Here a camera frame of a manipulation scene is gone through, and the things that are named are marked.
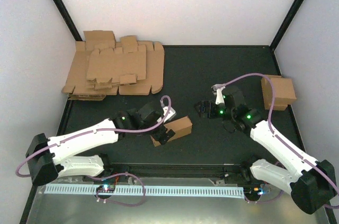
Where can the cardboard box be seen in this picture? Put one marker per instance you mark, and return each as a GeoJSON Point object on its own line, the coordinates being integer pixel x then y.
{"type": "Point", "coordinates": [268, 94]}
{"type": "Point", "coordinates": [182, 127]}
{"type": "Point", "coordinates": [284, 91]}

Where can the black frame post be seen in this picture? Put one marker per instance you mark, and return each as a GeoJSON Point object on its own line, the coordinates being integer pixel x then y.
{"type": "Point", "coordinates": [67, 19]}
{"type": "Point", "coordinates": [294, 8]}

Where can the left black frame post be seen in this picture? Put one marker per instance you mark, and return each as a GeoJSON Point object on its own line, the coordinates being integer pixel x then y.
{"type": "Point", "coordinates": [67, 19]}

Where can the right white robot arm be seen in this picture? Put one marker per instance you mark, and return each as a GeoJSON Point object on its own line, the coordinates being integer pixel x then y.
{"type": "Point", "coordinates": [310, 183]}

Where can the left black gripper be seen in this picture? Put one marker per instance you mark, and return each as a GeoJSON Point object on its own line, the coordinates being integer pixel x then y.
{"type": "Point", "coordinates": [158, 136]}

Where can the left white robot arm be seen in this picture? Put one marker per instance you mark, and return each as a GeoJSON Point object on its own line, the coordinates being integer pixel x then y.
{"type": "Point", "coordinates": [59, 156]}

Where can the light blue slotted cable duct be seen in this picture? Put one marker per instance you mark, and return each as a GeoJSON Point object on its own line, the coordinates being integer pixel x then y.
{"type": "Point", "coordinates": [148, 190]}

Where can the left controller circuit board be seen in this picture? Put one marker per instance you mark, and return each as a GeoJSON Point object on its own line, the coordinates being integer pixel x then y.
{"type": "Point", "coordinates": [106, 188]}

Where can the stack of flat cardboard blanks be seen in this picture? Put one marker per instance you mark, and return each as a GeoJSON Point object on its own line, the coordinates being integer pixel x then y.
{"type": "Point", "coordinates": [103, 66]}

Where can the right controller circuit board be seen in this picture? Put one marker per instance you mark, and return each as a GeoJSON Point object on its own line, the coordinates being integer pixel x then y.
{"type": "Point", "coordinates": [255, 190]}

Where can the controller circuit board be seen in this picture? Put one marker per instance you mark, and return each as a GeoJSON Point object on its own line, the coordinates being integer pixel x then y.
{"type": "Point", "coordinates": [255, 190]}
{"type": "Point", "coordinates": [106, 188]}

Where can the right black frame post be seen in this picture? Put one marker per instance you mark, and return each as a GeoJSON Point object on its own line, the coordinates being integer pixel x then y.
{"type": "Point", "coordinates": [294, 8]}

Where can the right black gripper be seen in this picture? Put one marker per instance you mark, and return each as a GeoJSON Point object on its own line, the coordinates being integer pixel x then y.
{"type": "Point", "coordinates": [204, 104]}

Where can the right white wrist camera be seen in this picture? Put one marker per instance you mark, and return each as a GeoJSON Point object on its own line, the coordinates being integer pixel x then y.
{"type": "Point", "coordinates": [217, 91]}

